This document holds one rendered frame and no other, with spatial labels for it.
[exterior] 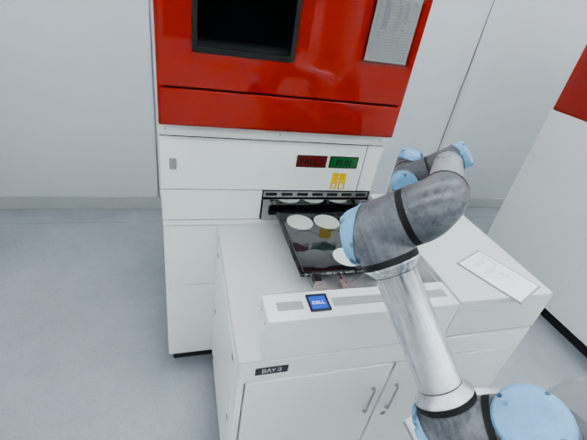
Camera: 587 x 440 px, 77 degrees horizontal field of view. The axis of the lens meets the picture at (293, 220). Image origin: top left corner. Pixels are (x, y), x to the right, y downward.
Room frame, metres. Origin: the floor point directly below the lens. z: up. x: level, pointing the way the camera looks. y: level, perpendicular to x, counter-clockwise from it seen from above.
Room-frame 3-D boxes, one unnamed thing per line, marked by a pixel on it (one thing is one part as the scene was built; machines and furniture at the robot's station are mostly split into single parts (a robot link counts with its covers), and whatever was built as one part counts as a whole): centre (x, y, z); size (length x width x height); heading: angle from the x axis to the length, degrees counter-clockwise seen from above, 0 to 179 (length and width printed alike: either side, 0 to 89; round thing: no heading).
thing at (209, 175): (1.26, 0.09, 1.02); 0.82 x 0.03 x 0.40; 110
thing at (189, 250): (1.58, 0.21, 0.41); 0.82 x 0.71 x 0.82; 110
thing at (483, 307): (1.15, -0.56, 0.89); 0.62 x 0.35 x 0.14; 20
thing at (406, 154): (1.11, -0.32, 1.21); 0.09 x 0.08 x 0.11; 166
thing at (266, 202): (1.30, -0.08, 0.89); 0.44 x 0.02 x 0.10; 110
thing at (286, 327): (0.75, -0.23, 0.89); 0.55 x 0.09 x 0.14; 110
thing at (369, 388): (1.04, -0.27, 0.41); 0.97 x 0.64 x 0.82; 110
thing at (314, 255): (1.11, -0.16, 0.90); 0.34 x 0.34 x 0.01; 20
